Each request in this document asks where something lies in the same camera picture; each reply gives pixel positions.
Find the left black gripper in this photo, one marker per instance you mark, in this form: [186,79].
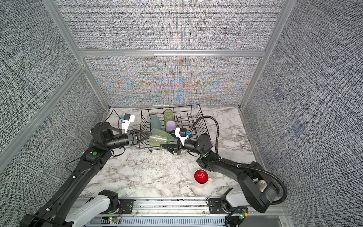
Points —
[133,137]

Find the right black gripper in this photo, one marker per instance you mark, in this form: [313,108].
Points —
[178,149]

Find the teal translucent cup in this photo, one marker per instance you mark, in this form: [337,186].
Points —
[155,123]

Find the black wire dish rack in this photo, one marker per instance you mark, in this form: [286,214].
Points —
[185,117]

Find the lilac plastic cup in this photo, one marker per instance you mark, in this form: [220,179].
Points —
[170,126]

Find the tall green glass cup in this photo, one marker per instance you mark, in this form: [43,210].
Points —
[168,116]

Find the red and white cup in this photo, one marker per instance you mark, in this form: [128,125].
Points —
[201,177]

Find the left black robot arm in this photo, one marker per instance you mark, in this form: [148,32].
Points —
[105,139]

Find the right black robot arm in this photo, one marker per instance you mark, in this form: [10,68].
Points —
[259,188]

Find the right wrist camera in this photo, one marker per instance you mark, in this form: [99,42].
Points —
[182,134]

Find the aluminium front rail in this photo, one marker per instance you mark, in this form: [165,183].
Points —
[173,212]

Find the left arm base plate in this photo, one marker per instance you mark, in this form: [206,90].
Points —
[124,206]

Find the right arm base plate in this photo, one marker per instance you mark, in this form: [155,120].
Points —
[217,206]

